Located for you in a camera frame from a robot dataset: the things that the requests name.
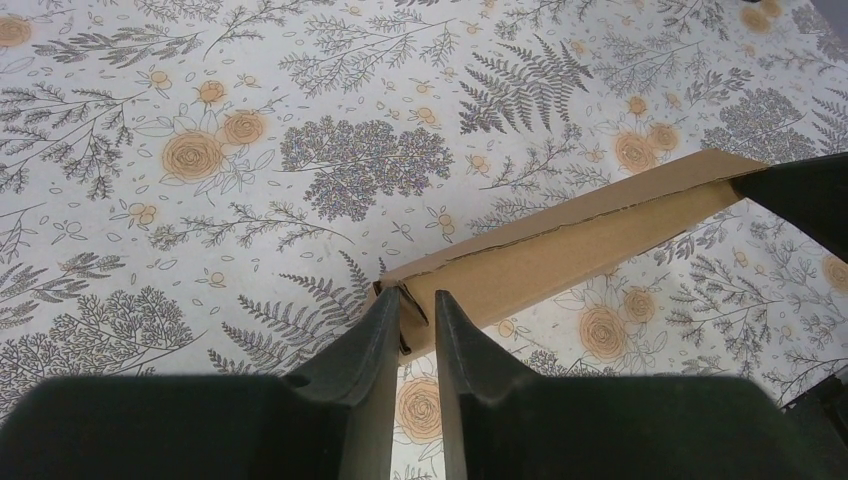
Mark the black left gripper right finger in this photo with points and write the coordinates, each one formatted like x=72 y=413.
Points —
x=477 y=381

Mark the floral patterned table mat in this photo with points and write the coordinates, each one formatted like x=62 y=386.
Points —
x=196 y=196

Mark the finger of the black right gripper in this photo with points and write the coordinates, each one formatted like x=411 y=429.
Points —
x=810 y=194

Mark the brown cardboard box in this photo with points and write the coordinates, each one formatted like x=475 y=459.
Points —
x=510 y=268

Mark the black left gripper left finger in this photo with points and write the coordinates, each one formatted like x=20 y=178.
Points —
x=341 y=403

